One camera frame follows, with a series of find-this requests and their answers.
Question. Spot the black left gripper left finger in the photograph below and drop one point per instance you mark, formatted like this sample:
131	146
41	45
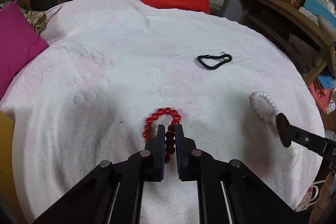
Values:
149	163

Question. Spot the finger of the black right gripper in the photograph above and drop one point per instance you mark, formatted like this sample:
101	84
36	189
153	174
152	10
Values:
282	123

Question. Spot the magenta cushion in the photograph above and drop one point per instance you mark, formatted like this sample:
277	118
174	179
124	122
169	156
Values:
20	44

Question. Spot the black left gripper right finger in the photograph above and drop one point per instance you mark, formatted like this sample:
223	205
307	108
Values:
193	164

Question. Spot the pink white textured blanket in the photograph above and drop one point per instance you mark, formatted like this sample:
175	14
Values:
111	63

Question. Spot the wooden shelf unit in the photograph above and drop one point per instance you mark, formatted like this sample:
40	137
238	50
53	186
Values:
277	21

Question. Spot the beige patterned fabric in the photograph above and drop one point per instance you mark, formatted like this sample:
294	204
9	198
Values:
36	19

